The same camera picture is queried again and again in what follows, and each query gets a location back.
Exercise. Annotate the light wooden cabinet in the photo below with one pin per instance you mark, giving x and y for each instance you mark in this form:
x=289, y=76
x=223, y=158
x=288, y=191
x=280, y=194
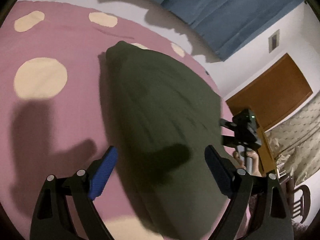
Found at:
x=267, y=150

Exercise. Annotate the brown wooden door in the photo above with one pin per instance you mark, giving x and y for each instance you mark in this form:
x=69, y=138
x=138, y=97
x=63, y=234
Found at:
x=272, y=90

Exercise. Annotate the blue curtain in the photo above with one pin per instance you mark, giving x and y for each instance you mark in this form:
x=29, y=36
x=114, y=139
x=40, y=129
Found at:
x=232, y=10

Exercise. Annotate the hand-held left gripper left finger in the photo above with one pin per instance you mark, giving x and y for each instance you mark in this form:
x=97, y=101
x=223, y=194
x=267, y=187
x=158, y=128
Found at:
x=105, y=172

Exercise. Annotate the beige patterned curtain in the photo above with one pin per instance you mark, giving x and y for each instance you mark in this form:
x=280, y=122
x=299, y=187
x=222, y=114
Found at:
x=297, y=140

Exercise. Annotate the person's right hand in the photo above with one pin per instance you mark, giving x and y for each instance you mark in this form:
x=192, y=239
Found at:
x=255, y=163

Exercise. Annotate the pink polka-dot bedsheet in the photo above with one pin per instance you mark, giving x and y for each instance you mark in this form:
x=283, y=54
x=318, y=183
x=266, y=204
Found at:
x=50, y=120

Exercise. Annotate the dark wooden chair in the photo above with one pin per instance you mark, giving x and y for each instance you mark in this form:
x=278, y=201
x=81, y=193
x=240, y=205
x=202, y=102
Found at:
x=297, y=200

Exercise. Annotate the grey wall plate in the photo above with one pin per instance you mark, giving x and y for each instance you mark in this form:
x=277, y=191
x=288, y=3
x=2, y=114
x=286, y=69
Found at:
x=274, y=40

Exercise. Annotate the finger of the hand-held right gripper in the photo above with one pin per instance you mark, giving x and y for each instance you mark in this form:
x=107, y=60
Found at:
x=228, y=140
x=227, y=123

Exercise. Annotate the olive green zip jacket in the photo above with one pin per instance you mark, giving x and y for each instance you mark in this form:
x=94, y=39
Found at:
x=162, y=110

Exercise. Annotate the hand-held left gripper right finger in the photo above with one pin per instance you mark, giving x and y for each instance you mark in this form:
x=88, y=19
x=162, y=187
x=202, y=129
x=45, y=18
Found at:
x=220, y=176

